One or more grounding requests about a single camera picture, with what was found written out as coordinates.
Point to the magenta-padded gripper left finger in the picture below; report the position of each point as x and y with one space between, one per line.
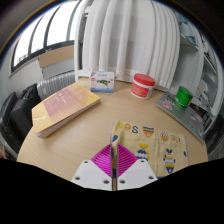
91 173

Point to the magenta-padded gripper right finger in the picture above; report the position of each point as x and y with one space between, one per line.
135 173

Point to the yellow fish-print towel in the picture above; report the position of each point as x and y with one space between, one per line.
150 141

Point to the orange and yellow book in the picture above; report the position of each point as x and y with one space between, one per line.
65 106

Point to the silver laptop with stickers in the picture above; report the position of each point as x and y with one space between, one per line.
186 118

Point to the white jar with red lid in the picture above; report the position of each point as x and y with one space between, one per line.
142 87

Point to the green metal tin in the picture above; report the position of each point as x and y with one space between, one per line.
183 98

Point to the small white and blue carton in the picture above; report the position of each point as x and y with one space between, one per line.
102 81

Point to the black backpack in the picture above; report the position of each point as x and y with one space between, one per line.
23 110

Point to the white shelf unit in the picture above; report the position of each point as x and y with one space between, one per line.
206 83

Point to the brown cardboard box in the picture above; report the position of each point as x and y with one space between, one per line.
56 56

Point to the white curtain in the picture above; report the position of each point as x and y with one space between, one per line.
133 36

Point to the black-framed window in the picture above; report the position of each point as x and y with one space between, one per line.
43 30

